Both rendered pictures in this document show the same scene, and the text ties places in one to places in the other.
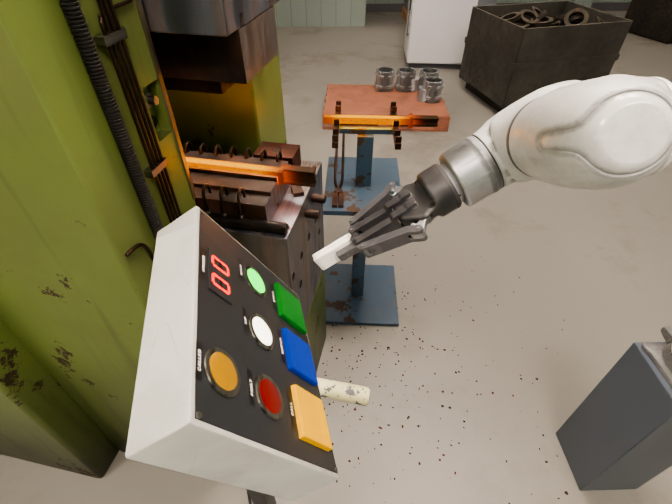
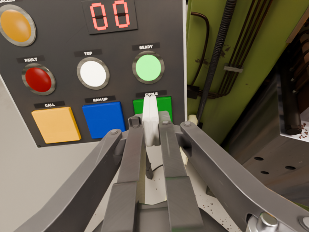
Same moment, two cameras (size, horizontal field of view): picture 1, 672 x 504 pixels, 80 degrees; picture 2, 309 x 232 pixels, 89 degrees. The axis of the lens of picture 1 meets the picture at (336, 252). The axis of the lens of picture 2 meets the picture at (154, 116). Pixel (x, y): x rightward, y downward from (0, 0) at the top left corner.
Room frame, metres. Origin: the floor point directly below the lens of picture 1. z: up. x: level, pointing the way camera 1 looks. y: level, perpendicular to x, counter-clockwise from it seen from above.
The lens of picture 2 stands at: (0.50, -0.10, 1.27)
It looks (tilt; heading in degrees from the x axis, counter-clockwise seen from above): 55 degrees down; 105
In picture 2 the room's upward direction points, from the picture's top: 7 degrees counter-clockwise
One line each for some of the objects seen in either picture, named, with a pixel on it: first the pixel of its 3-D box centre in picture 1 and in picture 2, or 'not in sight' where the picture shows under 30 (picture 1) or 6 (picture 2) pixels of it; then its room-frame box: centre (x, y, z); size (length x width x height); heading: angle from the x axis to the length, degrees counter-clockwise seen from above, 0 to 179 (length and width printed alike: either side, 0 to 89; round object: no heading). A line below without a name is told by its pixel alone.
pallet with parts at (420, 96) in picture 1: (384, 96); not in sight; (3.60, -0.44, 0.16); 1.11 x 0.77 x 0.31; 91
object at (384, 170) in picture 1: (362, 184); not in sight; (1.37, -0.11, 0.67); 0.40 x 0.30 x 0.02; 177
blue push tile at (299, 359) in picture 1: (297, 357); (105, 120); (0.35, 0.06, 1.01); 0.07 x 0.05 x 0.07; 13
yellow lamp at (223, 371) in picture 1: (222, 371); (16, 26); (0.23, 0.12, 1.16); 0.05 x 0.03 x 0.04; 168
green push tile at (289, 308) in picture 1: (288, 309); (153, 115); (0.45, 0.08, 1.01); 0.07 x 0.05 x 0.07; 13
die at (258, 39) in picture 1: (166, 37); not in sight; (0.93, 0.36, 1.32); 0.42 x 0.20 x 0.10; 78
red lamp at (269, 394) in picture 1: (269, 396); (38, 79); (0.24, 0.08, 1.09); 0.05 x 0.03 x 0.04; 168
